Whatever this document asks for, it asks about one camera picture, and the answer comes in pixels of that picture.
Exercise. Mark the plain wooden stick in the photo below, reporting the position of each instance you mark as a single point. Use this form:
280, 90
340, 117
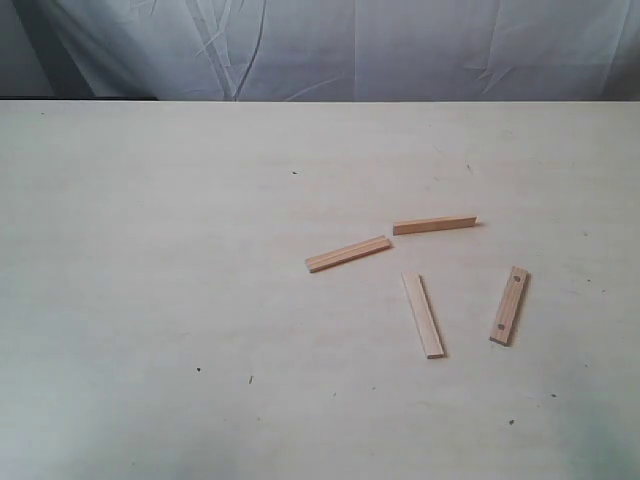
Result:
432, 225

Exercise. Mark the wooden stick with two holes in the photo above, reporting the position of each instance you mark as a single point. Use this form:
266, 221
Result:
509, 306

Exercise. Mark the white wrinkled backdrop cloth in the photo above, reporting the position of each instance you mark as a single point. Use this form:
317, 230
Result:
353, 51

